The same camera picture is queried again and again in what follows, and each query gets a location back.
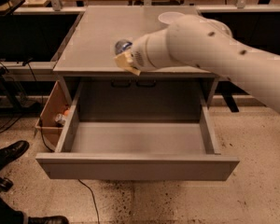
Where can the black shoe lower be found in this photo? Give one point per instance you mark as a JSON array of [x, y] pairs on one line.
[[48, 220]]

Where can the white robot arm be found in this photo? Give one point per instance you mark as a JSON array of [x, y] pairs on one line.
[[195, 41]]

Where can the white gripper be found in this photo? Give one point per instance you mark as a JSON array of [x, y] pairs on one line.
[[139, 55]]

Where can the black shoe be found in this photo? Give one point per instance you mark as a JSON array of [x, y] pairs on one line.
[[48, 220], [12, 152]]

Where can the grey open top drawer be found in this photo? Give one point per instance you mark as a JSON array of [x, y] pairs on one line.
[[138, 131]]

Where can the orange object in box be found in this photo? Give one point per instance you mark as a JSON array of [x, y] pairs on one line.
[[66, 112]]

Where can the white bowl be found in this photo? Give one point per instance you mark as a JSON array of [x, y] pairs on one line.
[[167, 18]]

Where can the blue pepsi can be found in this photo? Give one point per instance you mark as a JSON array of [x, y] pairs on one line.
[[122, 45]]

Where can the black shoe upper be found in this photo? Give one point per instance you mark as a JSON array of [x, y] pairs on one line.
[[12, 152]]

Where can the cardboard box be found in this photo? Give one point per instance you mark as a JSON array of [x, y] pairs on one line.
[[49, 128]]

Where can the grey cabinet table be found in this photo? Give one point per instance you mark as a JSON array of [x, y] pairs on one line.
[[89, 54]]

